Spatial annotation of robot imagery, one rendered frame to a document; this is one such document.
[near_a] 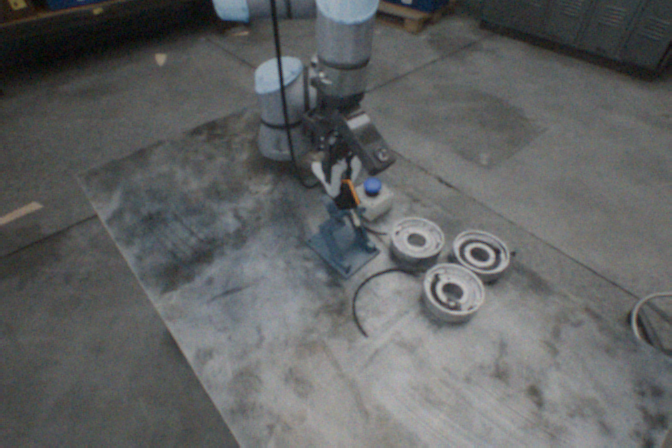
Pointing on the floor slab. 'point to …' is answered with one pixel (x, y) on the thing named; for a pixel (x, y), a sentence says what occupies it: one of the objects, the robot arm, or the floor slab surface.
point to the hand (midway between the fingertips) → (343, 189)
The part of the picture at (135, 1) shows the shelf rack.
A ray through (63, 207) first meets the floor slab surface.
